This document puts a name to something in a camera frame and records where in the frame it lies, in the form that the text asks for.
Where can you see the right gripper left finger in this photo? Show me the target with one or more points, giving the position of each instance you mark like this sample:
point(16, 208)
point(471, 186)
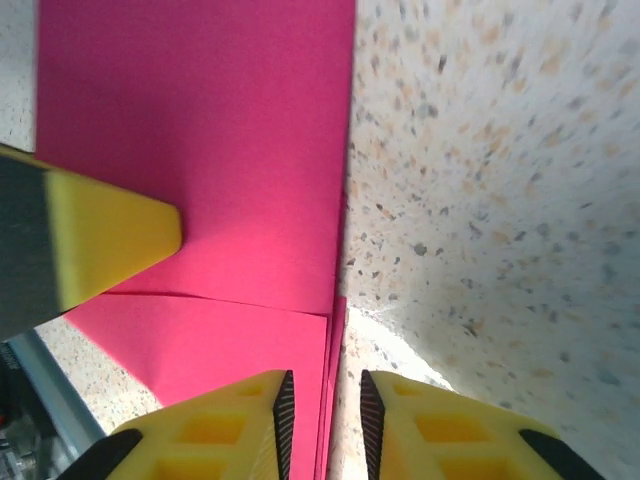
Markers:
point(210, 440)

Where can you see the pink paper sheet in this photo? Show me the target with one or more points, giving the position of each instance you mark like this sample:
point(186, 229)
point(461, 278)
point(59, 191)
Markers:
point(225, 150)

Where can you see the aluminium mounting beam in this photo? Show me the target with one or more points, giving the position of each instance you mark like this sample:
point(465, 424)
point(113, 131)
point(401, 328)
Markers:
point(55, 395)

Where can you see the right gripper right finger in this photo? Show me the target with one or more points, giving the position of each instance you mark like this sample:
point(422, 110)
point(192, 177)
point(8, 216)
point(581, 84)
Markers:
point(450, 440)

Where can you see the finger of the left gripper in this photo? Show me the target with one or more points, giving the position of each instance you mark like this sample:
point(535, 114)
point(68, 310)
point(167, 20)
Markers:
point(100, 240)

